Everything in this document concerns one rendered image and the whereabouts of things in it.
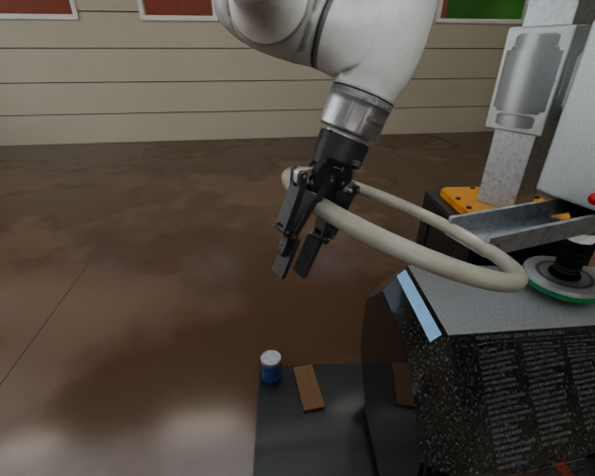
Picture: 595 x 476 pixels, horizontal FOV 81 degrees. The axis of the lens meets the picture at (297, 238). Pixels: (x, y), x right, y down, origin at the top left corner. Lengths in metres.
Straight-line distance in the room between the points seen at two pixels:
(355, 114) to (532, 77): 1.39
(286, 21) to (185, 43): 6.33
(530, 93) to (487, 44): 6.24
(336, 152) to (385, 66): 0.12
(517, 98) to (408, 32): 1.37
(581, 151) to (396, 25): 0.74
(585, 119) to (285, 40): 0.82
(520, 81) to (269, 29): 1.46
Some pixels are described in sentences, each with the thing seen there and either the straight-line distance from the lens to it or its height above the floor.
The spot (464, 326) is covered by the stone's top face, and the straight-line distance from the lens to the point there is 1.07.
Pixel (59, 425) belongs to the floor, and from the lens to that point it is 2.06.
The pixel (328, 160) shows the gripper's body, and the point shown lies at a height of 1.34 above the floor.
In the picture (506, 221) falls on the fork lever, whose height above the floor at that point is 1.08.
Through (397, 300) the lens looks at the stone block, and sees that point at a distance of 1.19.
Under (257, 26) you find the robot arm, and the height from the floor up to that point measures 1.50.
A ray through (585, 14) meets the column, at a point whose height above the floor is 1.59.
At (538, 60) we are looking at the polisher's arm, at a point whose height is 1.44.
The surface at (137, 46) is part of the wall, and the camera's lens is 6.95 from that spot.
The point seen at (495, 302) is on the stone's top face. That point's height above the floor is 0.82.
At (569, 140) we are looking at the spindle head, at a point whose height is 1.27.
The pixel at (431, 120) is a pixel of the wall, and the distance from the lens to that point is 7.71.
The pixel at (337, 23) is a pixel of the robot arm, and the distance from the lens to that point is 0.50.
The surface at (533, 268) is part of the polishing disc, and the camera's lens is 1.31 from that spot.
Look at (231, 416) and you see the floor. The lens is 1.82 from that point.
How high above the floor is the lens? 1.48
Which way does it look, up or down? 28 degrees down
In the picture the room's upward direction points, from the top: straight up
